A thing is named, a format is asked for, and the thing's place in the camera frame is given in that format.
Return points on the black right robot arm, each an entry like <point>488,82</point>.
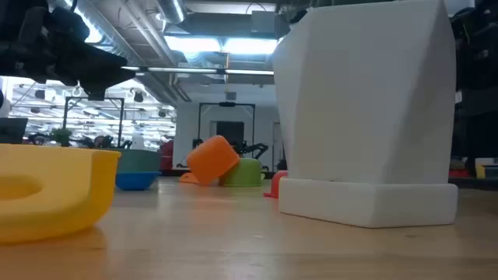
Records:
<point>478,46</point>

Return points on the teal plastic basket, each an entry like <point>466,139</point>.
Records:
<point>138,160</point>

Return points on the long ceiling tube light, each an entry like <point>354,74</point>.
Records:
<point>186,70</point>

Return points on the background red tray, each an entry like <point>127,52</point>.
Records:
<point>459,173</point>

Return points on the red measuring cup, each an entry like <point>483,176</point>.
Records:
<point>278,184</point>

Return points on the white faceted planter pot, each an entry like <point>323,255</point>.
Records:
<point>365,97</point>

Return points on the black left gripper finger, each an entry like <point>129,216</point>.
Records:
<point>109,70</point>

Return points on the background red object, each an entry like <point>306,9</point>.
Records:
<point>166,155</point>

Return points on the orange measuring cup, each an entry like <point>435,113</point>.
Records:
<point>212,157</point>

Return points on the green measuring cup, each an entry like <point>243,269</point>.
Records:
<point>245,173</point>

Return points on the black background frame stand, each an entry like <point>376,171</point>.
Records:
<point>93,98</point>
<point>225,103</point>

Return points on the dark background monitor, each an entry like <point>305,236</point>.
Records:
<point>11,130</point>

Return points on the background potted plant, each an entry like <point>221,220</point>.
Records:
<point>61,136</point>

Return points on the background yellow container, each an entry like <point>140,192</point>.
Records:
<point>480,171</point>

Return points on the silver ceiling duct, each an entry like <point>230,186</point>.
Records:
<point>171,9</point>

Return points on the background black robot arm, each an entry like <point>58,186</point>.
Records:
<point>253,148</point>

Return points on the blue measuring cup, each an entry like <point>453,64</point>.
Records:
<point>136,182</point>

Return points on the dark background door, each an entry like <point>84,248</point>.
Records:
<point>229,130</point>

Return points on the white planter saucer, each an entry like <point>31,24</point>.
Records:
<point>365,202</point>

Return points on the yellow measuring cup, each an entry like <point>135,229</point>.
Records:
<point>50,186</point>

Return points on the ceiling light panel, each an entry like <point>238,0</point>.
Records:
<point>221,44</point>

